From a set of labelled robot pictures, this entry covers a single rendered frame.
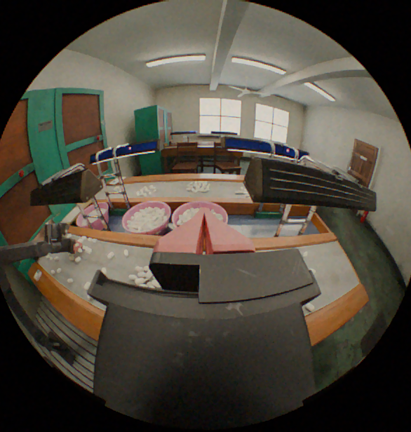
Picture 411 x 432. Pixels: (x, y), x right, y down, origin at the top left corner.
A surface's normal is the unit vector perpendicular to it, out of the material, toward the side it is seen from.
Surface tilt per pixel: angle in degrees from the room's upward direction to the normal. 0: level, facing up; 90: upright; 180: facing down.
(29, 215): 90
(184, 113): 90
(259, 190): 58
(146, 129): 90
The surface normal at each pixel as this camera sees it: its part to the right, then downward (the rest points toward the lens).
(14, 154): 1.00, 0.02
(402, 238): -1.00, 0.00
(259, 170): -0.03, 0.07
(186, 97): 0.00, 0.59
